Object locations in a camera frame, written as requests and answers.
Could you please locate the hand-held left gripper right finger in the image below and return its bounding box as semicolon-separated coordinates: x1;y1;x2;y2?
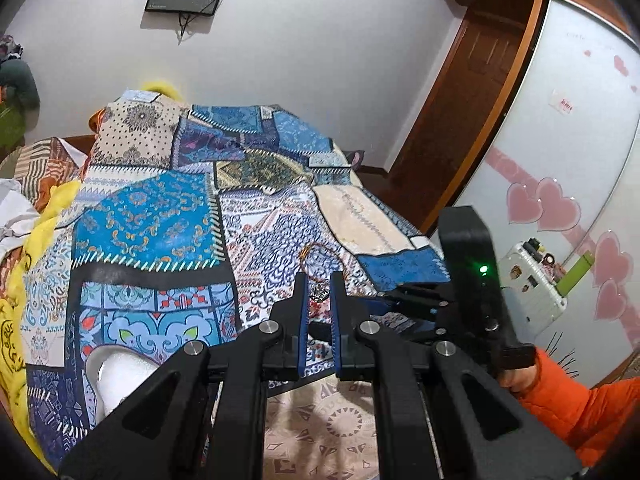
327;271;584;480

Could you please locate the white cloth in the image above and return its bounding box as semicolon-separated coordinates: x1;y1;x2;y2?
0;177;44;262

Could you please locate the red label sticker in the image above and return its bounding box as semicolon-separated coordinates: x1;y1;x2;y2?
551;90;577;117

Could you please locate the charm bracelet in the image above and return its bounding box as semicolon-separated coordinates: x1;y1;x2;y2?
308;282;332;317

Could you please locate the striped orange bedsheet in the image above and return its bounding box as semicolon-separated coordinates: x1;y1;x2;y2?
0;137;92;212

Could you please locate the brown wooden door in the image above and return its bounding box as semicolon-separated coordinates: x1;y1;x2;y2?
387;7;527;207

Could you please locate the yellow cloth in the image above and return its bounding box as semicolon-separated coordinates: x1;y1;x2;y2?
0;179;82;472

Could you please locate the pink ribbon sticker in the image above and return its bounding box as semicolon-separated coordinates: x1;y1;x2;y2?
486;146;640;347

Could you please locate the person's right forearm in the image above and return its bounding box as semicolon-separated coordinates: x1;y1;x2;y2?
515;349;640;467

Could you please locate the white bowl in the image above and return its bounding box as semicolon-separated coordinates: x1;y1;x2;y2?
84;344;167;420

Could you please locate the yellow plush ring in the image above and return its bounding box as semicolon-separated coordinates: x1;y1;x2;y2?
139;79;184;104

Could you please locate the pile of clothes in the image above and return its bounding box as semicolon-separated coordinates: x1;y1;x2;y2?
0;34;41;112

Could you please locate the white sliding wardrobe door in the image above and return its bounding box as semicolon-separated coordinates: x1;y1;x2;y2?
429;0;640;392

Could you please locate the pink heart sticker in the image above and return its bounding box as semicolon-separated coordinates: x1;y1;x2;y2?
593;279;629;324
592;231;635;289
534;177;582;234
507;182;544;227

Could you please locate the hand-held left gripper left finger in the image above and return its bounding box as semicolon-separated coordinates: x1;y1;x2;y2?
58;271;311;480

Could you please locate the green cloth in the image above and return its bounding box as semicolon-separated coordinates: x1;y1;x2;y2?
0;100;27;149

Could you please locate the green bottle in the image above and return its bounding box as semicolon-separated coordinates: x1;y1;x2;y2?
557;252;597;297

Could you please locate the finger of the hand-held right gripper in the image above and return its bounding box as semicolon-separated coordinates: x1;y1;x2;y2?
360;284;453;312
372;310;447;347

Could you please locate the blue patchwork blanket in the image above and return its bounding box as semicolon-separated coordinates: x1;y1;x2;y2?
20;87;452;480

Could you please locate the black monitor cable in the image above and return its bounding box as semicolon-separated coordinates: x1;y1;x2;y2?
177;9;197;42

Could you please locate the person's right hand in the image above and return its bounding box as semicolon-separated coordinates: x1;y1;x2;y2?
499;365;541;395

